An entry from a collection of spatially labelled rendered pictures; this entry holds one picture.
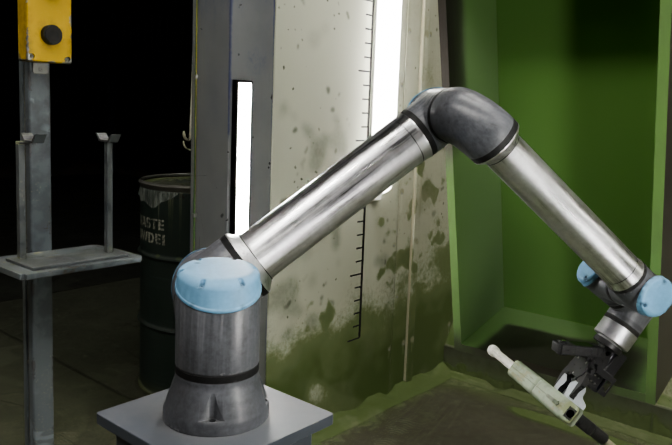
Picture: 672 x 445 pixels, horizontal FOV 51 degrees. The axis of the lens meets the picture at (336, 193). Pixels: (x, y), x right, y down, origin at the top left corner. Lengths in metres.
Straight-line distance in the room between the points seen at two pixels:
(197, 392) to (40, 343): 0.92
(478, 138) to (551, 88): 0.92
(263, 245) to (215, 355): 0.27
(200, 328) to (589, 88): 1.43
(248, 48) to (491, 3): 0.76
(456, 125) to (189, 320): 0.62
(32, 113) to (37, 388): 0.75
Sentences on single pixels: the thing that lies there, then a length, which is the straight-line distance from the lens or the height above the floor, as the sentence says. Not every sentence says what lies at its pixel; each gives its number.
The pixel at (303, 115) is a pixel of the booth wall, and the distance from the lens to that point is 2.32.
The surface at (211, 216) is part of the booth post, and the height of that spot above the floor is 0.86.
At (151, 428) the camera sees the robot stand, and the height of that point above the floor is 0.64.
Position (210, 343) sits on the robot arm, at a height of 0.80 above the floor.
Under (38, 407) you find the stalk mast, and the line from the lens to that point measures 2.17.
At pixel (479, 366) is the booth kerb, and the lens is 3.19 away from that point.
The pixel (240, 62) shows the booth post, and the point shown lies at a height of 1.33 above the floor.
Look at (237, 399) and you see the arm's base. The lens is 1.26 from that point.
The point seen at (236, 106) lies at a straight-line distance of 2.09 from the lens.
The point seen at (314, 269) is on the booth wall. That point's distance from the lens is 2.44.
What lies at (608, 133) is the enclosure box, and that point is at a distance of 2.23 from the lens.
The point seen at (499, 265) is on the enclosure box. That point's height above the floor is 0.69.
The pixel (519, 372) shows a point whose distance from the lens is 1.91.
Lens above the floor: 1.20
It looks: 7 degrees down
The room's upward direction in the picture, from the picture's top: 2 degrees clockwise
